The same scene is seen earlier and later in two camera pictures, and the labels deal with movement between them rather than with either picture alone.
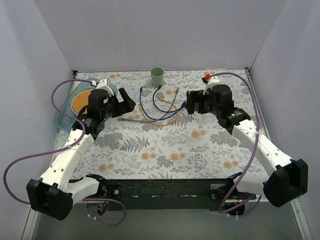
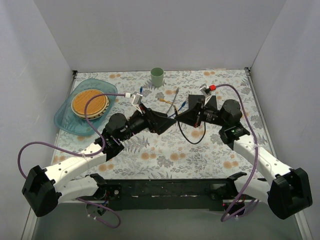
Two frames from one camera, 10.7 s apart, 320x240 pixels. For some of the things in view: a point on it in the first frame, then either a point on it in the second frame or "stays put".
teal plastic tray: x=65 y=123 stays put
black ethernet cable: x=154 y=104 → x=187 y=138
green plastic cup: x=157 y=74 stays put
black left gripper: x=119 y=105 → x=150 y=120
